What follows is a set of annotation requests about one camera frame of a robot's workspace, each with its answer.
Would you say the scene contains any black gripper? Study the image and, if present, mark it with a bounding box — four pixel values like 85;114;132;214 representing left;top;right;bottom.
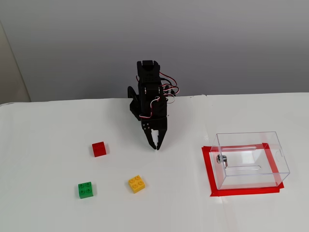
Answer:
140;96;169;151

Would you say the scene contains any green lego brick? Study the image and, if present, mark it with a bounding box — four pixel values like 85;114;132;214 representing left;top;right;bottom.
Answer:
77;181;96;200

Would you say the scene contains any yellow lego brick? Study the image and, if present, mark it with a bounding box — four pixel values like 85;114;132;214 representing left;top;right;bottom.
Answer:
127;174;147;194

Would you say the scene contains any red lego brick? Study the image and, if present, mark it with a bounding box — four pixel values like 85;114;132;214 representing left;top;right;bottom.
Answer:
91;141;108;158

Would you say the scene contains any transparent plastic box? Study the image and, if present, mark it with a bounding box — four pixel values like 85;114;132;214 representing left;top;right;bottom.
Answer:
209;130;291;191

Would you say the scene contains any silver metal lock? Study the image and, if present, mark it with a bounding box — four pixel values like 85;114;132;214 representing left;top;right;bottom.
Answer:
216;154;229;168

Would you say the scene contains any red tape square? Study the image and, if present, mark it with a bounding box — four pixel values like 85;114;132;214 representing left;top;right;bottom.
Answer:
201;143;285;198

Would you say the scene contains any red white servo cable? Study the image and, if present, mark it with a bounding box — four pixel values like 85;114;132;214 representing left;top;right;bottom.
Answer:
140;96;161;119
159;72;179;105

